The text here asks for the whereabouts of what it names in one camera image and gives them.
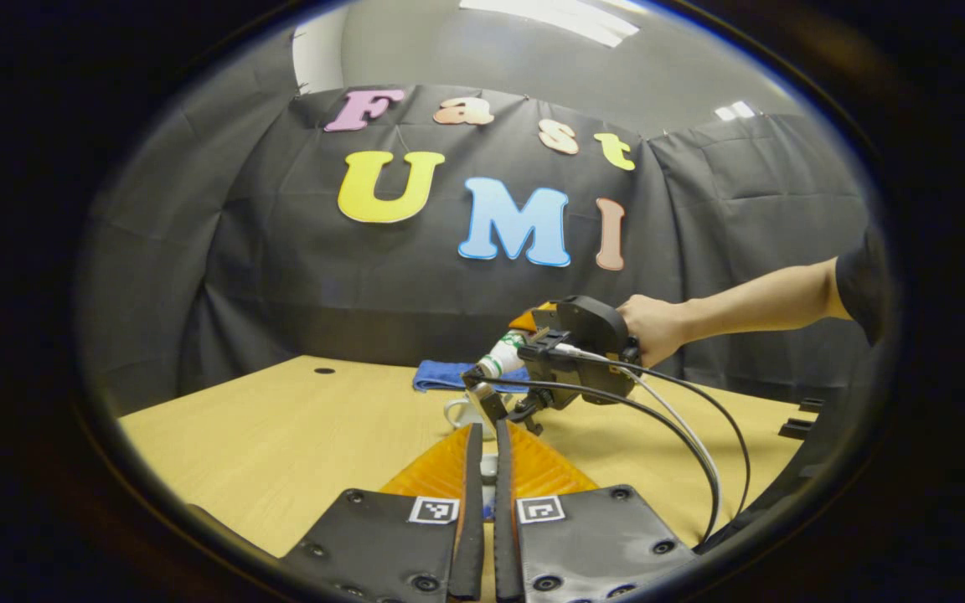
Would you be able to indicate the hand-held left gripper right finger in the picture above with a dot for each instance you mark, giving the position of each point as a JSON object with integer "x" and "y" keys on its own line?
{"x": 506, "y": 536}

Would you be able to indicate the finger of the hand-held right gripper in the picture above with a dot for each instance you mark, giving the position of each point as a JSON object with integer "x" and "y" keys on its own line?
{"x": 612, "y": 385}
{"x": 545, "y": 318}

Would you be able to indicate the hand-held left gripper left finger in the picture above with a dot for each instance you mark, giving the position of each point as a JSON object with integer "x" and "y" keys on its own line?
{"x": 471, "y": 536}

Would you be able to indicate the white water bottle green label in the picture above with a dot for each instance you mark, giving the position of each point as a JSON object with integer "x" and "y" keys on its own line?
{"x": 501, "y": 358}

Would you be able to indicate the white teacup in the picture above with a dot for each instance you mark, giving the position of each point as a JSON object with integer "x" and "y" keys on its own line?
{"x": 459, "y": 412}

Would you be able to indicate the blue towel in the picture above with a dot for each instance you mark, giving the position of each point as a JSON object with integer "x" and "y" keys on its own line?
{"x": 441, "y": 377}

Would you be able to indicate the black backdrop cloth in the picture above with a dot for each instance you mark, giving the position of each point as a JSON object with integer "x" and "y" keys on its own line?
{"x": 323, "y": 293}

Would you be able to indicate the small ceiling light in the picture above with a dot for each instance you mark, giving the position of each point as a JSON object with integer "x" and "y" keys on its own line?
{"x": 735, "y": 110}

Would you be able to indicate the person's black shirt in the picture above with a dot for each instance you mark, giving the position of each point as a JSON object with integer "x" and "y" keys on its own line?
{"x": 864, "y": 285}

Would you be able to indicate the long ceiling light panel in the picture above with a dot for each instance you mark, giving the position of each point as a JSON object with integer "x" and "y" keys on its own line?
{"x": 558, "y": 18}

